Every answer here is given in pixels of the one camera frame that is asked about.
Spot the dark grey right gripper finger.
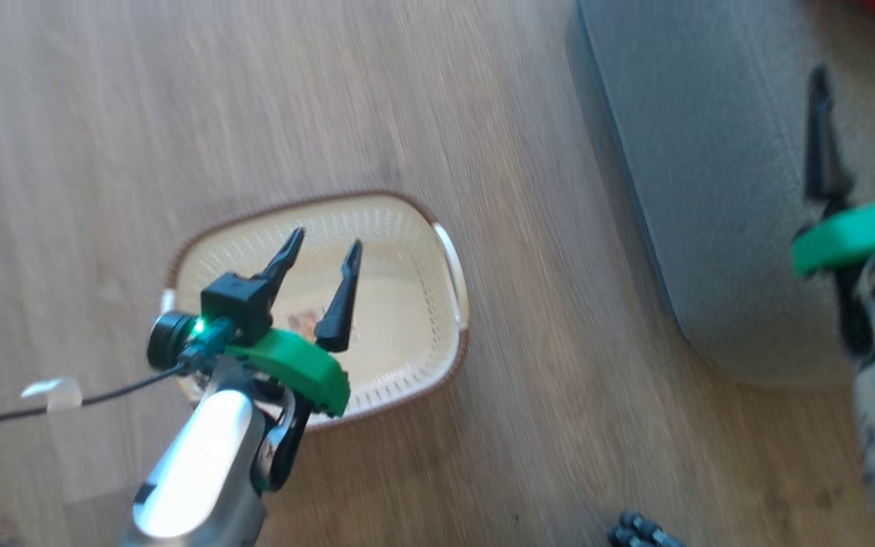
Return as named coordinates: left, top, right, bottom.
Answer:
left=804, top=65, right=854, bottom=206

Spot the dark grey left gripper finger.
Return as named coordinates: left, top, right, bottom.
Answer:
left=253, top=226, right=307, bottom=305
left=314, top=239, right=364, bottom=354

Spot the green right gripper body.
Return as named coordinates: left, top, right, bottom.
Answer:
left=791, top=190, right=875, bottom=278

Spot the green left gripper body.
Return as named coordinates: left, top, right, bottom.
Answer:
left=225, top=327, right=352, bottom=419

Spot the grey fabric sofa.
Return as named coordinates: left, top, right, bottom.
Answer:
left=574, top=0, right=875, bottom=388

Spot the cream plastic laundry basket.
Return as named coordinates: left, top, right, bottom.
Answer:
left=164, top=190, right=470, bottom=434

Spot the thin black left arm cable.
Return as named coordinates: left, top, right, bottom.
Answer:
left=0, top=363, right=189, bottom=547

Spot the clear plastic cable clip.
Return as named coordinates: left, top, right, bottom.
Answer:
left=21, top=378, right=83, bottom=413

